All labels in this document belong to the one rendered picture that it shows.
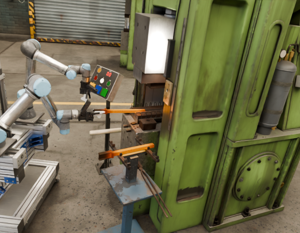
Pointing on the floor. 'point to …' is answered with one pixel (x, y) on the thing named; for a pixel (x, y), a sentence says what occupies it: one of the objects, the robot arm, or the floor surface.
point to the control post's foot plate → (102, 167)
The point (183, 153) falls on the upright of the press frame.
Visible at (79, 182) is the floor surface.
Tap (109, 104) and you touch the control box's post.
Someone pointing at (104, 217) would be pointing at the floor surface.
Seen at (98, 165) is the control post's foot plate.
